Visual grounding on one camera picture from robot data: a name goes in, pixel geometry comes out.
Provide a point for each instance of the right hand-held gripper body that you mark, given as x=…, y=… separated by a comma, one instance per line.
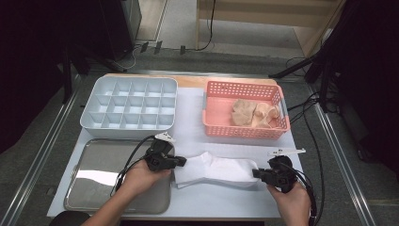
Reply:
x=282, y=177

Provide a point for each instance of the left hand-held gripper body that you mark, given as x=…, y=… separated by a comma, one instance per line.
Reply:
x=158, y=160

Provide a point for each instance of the beige sock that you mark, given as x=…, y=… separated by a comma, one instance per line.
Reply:
x=244, y=106
x=241, y=119

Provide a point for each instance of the pink perforated plastic basket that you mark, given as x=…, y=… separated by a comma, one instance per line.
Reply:
x=219, y=113

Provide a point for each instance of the white divided organizer box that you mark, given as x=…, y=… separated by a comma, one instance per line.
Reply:
x=128, y=105

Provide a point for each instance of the person's left hand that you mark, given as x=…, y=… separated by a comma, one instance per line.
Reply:
x=138, y=179

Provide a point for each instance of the person's right hand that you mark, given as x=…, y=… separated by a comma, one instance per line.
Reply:
x=295, y=204

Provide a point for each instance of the pale peach sock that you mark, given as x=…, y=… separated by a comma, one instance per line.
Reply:
x=266, y=109
x=262, y=122

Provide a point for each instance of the metal tray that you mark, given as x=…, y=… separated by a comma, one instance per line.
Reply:
x=94, y=188

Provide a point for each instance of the small black floor block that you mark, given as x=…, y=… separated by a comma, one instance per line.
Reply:
x=144, y=47
x=158, y=47
x=183, y=50

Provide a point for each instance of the black metal stand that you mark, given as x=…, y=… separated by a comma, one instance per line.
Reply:
x=66, y=78
x=291, y=67

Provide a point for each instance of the dark curtain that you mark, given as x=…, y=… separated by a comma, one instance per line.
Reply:
x=370, y=78
x=25, y=62

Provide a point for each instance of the black cabinet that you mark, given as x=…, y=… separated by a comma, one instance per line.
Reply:
x=119, y=25

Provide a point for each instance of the metal floor rail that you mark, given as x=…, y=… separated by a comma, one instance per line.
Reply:
x=39, y=160
x=340, y=158

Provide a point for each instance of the light wooden frame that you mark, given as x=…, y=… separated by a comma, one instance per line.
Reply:
x=251, y=17

